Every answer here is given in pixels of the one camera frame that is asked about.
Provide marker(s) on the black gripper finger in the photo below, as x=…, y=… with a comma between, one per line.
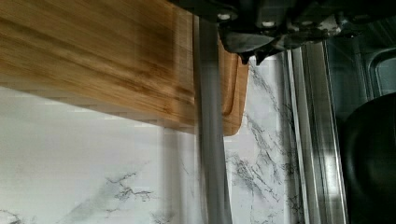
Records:
x=247, y=45

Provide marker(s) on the stainless steel toaster oven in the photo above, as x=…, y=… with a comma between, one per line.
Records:
x=323, y=121

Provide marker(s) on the bamboo cutting board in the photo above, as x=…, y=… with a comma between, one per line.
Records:
x=127, y=58

